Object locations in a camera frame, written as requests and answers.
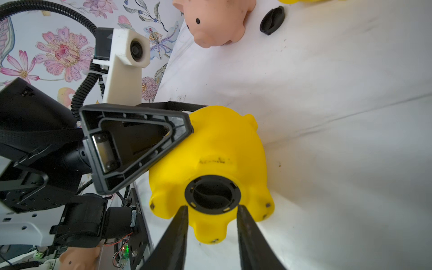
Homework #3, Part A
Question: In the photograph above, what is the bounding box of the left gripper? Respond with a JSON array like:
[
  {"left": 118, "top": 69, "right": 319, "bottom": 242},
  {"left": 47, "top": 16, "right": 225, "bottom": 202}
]
[{"left": 1, "top": 78, "right": 194, "bottom": 213}]

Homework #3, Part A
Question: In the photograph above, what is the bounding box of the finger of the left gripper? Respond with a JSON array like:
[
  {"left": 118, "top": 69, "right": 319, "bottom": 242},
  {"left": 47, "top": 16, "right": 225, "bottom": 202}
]
[{"left": 137, "top": 101, "right": 206, "bottom": 112}]

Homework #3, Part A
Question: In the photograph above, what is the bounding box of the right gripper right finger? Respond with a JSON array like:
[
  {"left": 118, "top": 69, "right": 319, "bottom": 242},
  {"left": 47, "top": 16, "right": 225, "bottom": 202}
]
[{"left": 237, "top": 205, "right": 286, "bottom": 270}]

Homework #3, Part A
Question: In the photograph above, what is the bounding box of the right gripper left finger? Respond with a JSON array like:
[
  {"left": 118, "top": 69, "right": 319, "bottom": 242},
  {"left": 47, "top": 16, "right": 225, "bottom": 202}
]
[{"left": 140, "top": 206, "right": 189, "bottom": 270}]

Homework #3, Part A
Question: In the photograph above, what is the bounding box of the black piggy bank plug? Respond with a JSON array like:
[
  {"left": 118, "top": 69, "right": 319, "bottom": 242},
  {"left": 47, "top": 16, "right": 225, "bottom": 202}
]
[
  {"left": 259, "top": 6, "right": 286, "bottom": 36},
  {"left": 184, "top": 175, "right": 241, "bottom": 215}
]

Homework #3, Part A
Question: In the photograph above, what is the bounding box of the yellow piggy bank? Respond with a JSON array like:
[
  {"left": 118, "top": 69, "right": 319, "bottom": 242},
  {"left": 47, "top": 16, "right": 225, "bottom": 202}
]
[
  {"left": 279, "top": 0, "right": 326, "bottom": 5},
  {"left": 149, "top": 106, "right": 275, "bottom": 244}
]

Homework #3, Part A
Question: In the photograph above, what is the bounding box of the pink piggy bank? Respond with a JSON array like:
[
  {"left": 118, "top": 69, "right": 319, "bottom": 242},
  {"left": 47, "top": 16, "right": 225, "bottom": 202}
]
[{"left": 173, "top": 0, "right": 257, "bottom": 48}]

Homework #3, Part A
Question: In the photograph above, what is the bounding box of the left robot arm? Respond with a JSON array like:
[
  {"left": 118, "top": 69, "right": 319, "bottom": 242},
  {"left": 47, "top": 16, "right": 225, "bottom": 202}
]
[{"left": 1, "top": 79, "right": 200, "bottom": 270}]

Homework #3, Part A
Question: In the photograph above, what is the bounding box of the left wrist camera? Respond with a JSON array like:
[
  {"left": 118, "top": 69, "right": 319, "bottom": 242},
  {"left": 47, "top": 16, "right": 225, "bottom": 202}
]
[{"left": 93, "top": 28, "right": 151, "bottom": 106}]

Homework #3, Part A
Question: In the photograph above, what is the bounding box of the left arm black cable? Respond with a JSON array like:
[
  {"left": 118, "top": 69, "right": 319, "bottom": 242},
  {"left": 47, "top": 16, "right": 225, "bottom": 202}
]
[{"left": 0, "top": 0, "right": 109, "bottom": 120}]

